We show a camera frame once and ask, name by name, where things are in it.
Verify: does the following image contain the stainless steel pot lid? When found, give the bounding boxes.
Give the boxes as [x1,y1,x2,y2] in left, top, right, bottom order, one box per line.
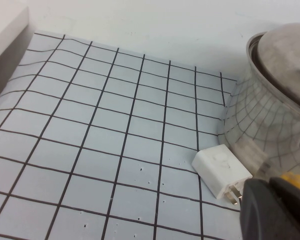
[255,22,300,111]

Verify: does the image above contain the grey black-grid table mat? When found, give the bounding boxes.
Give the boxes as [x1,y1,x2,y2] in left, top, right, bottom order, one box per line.
[0,31,243,240]

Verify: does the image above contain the white USB charger plug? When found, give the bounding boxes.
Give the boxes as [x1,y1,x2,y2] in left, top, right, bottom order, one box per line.
[191,144,253,207]

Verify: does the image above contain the white box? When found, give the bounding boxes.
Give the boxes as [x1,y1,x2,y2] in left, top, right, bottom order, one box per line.
[0,6,31,106]

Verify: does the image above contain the stainless steel pot black handles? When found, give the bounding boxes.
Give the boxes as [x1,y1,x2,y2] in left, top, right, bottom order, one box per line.
[216,32,300,240]

